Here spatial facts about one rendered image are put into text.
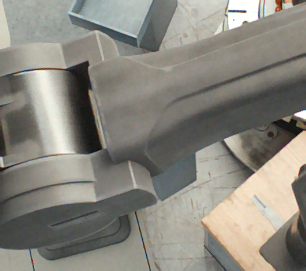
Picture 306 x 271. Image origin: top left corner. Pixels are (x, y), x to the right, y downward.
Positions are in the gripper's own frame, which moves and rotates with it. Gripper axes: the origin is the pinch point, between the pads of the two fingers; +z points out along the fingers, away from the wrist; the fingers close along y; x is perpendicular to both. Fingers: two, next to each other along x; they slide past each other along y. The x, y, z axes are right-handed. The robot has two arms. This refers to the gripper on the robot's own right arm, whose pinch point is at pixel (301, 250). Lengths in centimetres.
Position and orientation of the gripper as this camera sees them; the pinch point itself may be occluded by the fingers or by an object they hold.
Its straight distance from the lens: 110.7
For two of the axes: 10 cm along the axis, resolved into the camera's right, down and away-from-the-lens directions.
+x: -6.7, -7.1, 2.3
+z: 0.3, 2.8, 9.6
